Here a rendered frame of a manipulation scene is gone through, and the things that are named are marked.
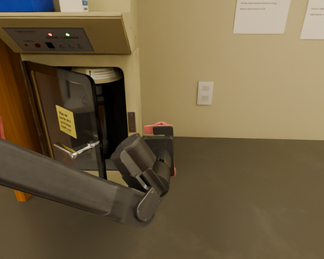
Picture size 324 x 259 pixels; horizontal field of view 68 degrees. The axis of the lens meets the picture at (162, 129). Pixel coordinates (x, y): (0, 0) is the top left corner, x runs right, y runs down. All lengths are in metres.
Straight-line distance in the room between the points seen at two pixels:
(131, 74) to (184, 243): 0.49
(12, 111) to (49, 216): 0.34
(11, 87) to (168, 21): 0.65
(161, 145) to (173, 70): 0.64
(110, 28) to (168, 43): 0.55
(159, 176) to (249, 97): 0.84
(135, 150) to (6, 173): 0.20
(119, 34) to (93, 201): 0.39
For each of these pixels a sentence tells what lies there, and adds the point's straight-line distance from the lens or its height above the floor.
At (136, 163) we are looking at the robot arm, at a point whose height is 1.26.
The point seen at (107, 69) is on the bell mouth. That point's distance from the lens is 0.77.
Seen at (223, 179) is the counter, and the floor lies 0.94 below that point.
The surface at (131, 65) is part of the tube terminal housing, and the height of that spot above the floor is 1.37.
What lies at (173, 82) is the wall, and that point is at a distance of 1.15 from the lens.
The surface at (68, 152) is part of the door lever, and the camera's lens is 0.63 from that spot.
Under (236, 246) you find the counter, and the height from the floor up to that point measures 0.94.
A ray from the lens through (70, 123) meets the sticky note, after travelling 0.67.
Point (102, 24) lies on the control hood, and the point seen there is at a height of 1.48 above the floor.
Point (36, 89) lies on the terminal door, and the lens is 0.78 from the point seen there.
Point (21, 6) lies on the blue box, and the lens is 0.66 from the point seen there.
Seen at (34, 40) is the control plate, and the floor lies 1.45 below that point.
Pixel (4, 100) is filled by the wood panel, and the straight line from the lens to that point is 0.83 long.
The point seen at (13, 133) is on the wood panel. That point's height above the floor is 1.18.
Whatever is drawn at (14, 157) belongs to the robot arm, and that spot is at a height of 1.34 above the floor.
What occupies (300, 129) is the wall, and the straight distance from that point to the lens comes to 1.39.
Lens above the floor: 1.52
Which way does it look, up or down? 27 degrees down
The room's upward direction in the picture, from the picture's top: straight up
